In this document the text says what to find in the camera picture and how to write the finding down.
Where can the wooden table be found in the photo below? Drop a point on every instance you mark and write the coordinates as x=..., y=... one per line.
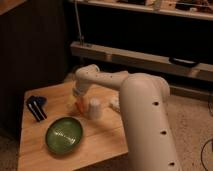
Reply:
x=102, y=138

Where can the dark cabinet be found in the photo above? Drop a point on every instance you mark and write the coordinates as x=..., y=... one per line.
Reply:
x=32, y=55

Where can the green ceramic bowl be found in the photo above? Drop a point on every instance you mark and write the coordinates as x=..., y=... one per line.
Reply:
x=63, y=135

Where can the white paper cup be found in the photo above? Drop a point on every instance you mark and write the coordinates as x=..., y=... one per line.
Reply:
x=94, y=110

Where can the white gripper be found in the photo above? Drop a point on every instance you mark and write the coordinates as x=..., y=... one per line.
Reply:
x=79, y=96

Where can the upper shelf with clutter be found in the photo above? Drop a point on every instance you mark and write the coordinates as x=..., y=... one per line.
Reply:
x=156, y=8

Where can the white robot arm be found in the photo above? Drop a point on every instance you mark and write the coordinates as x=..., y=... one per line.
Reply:
x=141, y=100

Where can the metal stand pole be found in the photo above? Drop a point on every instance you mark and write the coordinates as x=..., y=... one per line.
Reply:
x=81, y=38

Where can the long grey case with handle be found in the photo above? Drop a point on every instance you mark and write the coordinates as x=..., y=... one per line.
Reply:
x=141, y=60

